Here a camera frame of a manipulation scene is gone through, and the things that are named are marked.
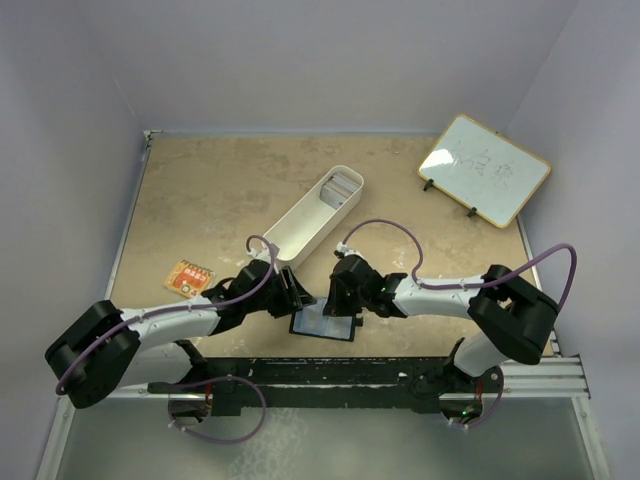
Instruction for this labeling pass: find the black leather card holder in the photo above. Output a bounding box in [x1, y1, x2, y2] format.
[289, 297, 364, 342]

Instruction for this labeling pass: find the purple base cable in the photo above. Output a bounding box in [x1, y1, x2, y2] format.
[167, 375, 268, 444]
[447, 369, 504, 432]

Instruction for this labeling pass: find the stack of cards in tray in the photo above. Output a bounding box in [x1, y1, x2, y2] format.
[319, 172, 360, 209]

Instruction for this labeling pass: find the orange spiral notepad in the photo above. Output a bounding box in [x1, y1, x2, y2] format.
[163, 260, 216, 298]

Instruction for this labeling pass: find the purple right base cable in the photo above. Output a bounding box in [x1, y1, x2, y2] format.
[447, 369, 504, 432]

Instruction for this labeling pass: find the aluminium frame rail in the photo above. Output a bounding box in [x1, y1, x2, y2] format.
[500, 216, 589, 397]

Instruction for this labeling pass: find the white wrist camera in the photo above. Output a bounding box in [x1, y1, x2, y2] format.
[334, 242, 359, 259]
[247, 244, 279, 263]

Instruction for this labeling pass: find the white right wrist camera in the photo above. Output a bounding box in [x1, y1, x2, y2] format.
[334, 242, 359, 259]

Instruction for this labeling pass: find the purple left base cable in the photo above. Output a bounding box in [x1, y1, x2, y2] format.
[167, 375, 268, 444]

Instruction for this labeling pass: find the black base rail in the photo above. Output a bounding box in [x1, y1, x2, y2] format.
[148, 357, 504, 416]

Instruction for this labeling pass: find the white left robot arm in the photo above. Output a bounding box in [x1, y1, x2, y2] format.
[44, 260, 316, 409]

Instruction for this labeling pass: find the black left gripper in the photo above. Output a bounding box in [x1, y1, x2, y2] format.
[244, 265, 314, 317]

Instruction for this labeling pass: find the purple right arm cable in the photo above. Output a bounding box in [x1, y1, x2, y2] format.
[344, 218, 578, 304]

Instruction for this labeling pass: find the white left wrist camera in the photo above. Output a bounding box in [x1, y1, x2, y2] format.
[247, 244, 279, 263]

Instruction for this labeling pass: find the small whiteboard yellow frame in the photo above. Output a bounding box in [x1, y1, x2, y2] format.
[418, 114, 551, 228]

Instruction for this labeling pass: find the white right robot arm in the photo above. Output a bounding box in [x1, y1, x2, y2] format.
[323, 254, 560, 391]

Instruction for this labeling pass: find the white plastic card tray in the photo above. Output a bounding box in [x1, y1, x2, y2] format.
[264, 165, 365, 270]

